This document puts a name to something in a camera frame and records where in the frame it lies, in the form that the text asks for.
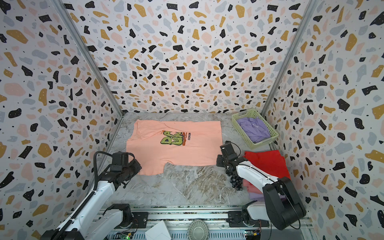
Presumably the pink graphic t-shirt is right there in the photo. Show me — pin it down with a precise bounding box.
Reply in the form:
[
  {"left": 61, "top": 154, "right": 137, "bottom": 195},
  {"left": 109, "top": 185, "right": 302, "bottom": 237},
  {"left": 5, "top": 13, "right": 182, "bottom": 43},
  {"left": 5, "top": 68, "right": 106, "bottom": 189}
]
[{"left": 126, "top": 120, "right": 223, "bottom": 176}]

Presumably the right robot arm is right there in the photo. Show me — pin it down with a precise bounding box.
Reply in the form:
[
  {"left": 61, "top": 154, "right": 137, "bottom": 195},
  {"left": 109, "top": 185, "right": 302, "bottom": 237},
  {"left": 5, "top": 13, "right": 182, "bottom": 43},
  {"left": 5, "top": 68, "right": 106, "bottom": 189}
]
[{"left": 217, "top": 141, "right": 307, "bottom": 230}]

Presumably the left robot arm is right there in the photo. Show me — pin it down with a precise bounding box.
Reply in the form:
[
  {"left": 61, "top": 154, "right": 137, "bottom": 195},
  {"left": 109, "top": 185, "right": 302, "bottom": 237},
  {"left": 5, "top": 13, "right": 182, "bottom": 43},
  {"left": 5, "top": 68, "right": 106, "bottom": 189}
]
[{"left": 41, "top": 151, "right": 142, "bottom": 240}]

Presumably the black grape bunch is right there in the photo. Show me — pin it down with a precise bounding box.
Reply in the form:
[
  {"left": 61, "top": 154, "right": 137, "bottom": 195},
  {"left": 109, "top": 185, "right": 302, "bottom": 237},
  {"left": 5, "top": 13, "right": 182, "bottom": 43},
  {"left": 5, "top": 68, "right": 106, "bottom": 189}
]
[{"left": 226, "top": 170, "right": 243, "bottom": 191}]

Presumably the green plastic basket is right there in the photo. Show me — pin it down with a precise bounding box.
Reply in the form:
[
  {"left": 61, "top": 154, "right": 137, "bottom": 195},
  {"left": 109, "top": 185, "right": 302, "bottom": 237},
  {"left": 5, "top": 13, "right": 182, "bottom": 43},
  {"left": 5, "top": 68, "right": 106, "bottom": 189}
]
[{"left": 232, "top": 109, "right": 279, "bottom": 149}]

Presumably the purple t-shirt in basket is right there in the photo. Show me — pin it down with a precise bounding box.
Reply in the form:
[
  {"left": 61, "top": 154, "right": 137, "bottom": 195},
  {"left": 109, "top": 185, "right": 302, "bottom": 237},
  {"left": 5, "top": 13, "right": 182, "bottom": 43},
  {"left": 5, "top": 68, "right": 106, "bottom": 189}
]
[{"left": 237, "top": 118, "right": 271, "bottom": 143}]

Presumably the folded red t-shirt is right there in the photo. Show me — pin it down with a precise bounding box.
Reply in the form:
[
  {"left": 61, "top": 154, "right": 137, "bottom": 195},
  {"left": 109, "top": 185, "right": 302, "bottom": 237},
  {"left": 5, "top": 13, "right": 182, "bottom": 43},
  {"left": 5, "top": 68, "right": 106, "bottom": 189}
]
[{"left": 245, "top": 150, "right": 291, "bottom": 179}]

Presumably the white paper sheet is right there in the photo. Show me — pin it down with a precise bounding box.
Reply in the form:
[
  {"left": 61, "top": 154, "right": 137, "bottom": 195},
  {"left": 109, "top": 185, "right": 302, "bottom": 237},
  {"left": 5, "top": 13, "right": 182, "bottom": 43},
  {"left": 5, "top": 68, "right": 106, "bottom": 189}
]
[{"left": 145, "top": 221, "right": 172, "bottom": 240}]

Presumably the grey ribbed plate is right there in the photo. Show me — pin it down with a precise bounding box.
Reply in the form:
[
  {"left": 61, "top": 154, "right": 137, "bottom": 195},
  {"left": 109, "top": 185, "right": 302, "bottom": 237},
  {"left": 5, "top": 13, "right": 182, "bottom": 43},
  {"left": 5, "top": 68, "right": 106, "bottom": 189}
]
[{"left": 188, "top": 220, "right": 209, "bottom": 240}]

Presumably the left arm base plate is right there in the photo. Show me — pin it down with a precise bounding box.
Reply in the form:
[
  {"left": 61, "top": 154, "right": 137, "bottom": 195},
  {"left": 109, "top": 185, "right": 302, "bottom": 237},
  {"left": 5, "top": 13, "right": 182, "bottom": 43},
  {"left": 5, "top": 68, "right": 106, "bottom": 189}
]
[{"left": 115, "top": 212, "right": 149, "bottom": 230}]

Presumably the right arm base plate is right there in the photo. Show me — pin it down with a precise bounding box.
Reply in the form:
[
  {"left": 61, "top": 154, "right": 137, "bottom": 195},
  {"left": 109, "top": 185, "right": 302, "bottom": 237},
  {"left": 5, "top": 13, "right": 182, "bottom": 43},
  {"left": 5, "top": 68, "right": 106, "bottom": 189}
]
[{"left": 226, "top": 211, "right": 270, "bottom": 228}]

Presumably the aluminium rail frame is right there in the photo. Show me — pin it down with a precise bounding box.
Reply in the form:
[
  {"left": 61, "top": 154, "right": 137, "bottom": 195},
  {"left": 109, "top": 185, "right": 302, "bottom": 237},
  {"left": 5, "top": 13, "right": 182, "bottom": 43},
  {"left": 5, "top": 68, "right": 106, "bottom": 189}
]
[{"left": 104, "top": 206, "right": 318, "bottom": 240}]

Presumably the circuit board with wires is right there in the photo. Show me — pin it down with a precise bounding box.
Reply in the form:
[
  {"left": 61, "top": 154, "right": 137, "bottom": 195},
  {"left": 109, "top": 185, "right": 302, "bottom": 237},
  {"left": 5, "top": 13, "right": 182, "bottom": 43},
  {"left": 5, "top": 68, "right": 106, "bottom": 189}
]
[{"left": 113, "top": 231, "right": 135, "bottom": 240}]

